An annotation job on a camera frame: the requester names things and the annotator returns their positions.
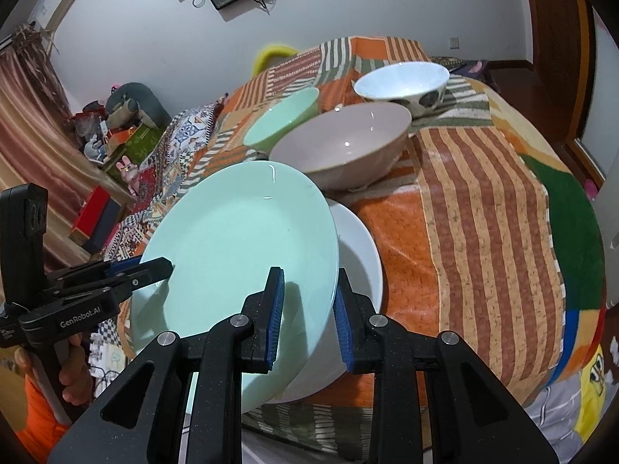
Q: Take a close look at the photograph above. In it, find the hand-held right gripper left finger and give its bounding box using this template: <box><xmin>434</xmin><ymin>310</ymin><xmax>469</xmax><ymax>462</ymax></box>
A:
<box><xmin>46</xmin><ymin>266</ymin><xmax>286</xmax><ymax>464</ymax></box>

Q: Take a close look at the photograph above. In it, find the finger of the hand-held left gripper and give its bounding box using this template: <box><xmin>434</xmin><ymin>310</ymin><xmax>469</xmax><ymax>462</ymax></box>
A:
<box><xmin>46</xmin><ymin>258</ymin><xmax>142</xmax><ymax>287</ymax></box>
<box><xmin>63</xmin><ymin>257</ymin><xmax>174</xmax><ymax>300</ymax></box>

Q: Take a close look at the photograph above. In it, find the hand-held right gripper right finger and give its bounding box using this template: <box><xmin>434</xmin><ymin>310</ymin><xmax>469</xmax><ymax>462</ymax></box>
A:
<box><xmin>333</xmin><ymin>268</ymin><xmax>576</xmax><ymax>464</ymax></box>

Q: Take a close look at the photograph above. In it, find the white plate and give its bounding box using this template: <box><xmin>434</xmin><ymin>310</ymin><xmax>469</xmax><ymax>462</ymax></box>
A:
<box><xmin>271</xmin><ymin>200</ymin><xmax>385</xmax><ymax>404</ymax></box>

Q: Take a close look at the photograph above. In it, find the pale green plate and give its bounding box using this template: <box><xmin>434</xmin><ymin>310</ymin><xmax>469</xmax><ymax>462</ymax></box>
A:
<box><xmin>130</xmin><ymin>160</ymin><xmax>340</xmax><ymax>414</ymax></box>

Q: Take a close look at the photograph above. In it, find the pink bowl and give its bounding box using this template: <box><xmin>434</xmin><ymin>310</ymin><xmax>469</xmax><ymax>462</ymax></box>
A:
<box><xmin>268</xmin><ymin>103</ymin><xmax>413</xmax><ymax>191</ymax></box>

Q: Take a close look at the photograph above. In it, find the pale green bowl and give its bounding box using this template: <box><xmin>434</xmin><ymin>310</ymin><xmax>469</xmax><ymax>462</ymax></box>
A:
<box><xmin>242</xmin><ymin>87</ymin><xmax>321</xmax><ymax>155</ymax></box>

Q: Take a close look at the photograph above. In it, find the white bowl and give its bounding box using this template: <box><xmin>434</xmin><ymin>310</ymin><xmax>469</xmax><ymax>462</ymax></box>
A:
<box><xmin>353</xmin><ymin>62</ymin><xmax>450</xmax><ymax>118</ymax></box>

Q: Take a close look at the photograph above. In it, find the person's left forearm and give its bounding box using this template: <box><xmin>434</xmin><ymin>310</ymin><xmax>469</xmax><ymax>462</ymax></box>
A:
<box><xmin>17</xmin><ymin>377</ymin><xmax>73</xmax><ymax>450</ymax></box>

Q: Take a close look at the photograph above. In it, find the person's left hand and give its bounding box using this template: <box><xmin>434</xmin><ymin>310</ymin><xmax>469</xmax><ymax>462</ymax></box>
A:
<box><xmin>14</xmin><ymin>333</ymin><xmax>94</xmax><ymax>421</ymax></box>

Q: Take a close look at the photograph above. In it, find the red box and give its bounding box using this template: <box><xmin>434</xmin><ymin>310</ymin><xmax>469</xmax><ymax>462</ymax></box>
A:
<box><xmin>72</xmin><ymin>186</ymin><xmax>113</xmax><ymax>247</ymax></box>

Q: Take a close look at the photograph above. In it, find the pink bunny toy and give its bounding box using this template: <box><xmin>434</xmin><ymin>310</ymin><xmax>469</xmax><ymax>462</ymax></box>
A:
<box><xmin>116</xmin><ymin>155</ymin><xmax>142</xmax><ymax>185</ymax></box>

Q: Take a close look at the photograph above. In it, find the green cardboard box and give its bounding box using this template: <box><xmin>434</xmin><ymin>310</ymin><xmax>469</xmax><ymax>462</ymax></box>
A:
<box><xmin>101</xmin><ymin>123</ymin><xmax>162</xmax><ymax>179</ymax></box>

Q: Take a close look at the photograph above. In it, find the pink striped curtain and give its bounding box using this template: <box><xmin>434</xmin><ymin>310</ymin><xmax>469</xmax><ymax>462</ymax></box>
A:
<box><xmin>0</xmin><ymin>34</ymin><xmax>136</xmax><ymax>271</ymax></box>

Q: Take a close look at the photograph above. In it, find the pile of assorted toys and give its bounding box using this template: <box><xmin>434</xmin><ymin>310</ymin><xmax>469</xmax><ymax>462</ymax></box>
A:
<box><xmin>72</xmin><ymin>99</ymin><xmax>121</xmax><ymax>162</ymax></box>

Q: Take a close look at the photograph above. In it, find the blue patterned quilt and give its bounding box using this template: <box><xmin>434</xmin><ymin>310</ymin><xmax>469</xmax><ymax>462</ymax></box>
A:
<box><xmin>92</xmin><ymin>97</ymin><xmax>228</xmax><ymax>262</ymax></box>

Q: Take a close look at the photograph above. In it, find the orange striped patchwork blanket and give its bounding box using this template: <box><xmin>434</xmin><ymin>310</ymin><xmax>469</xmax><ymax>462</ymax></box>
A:
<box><xmin>104</xmin><ymin>35</ymin><xmax>607</xmax><ymax>445</ymax></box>

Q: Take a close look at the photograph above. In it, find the brown curtain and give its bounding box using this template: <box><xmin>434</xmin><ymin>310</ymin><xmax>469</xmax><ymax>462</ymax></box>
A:
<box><xmin>10</xmin><ymin>22</ymin><xmax>56</xmax><ymax>56</ymax></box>

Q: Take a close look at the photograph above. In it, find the grey checked bedsheet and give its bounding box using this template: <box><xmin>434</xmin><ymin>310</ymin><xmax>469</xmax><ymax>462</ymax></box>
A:
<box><xmin>525</xmin><ymin>374</ymin><xmax>586</xmax><ymax>450</ymax></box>

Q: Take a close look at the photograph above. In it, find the colourful cartoon fleece blanket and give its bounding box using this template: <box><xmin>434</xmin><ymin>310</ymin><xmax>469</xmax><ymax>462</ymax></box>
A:
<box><xmin>520</xmin><ymin>152</ymin><xmax>619</xmax><ymax>445</ymax></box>

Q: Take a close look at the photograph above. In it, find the yellow foam tube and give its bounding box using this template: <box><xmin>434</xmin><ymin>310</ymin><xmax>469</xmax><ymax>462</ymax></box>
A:
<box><xmin>255</xmin><ymin>44</ymin><xmax>298</xmax><ymax>75</ymax></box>

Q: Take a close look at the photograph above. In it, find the dark backpack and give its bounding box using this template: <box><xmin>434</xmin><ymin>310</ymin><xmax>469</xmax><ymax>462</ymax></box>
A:
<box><xmin>430</xmin><ymin>55</ymin><xmax>490</xmax><ymax>78</ymax></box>

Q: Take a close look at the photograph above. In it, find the wooden door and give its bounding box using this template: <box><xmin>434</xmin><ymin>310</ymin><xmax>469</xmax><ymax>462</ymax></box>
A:
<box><xmin>520</xmin><ymin>0</ymin><xmax>598</xmax><ymax>148</ymax></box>

